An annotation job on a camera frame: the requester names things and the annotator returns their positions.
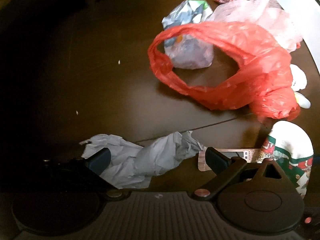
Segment christmas paper cup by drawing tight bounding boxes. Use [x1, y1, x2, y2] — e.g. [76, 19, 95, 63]
[255, 121, 313, 197]

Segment grey paper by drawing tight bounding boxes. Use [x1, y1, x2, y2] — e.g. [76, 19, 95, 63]
[82, 131, 203, 189]

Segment yellow white tube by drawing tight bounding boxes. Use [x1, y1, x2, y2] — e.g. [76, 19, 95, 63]
[295, 92, 311, 109]

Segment red plastic bag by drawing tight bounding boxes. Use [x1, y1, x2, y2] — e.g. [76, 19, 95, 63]
[148, 21, 300, 121]

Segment white tissue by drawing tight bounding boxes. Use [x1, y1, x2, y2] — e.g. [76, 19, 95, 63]
[290, 64, 308, 92]

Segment grey white health bag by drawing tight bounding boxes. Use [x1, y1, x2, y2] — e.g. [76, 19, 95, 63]
[162, 0, 214, 69]

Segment pink foam net wrap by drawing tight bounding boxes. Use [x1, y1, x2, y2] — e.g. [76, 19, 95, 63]
[207, 0, 303, 53]

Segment maroon candy wrapper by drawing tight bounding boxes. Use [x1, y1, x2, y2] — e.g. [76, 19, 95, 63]
[214, 0, 236, 4]

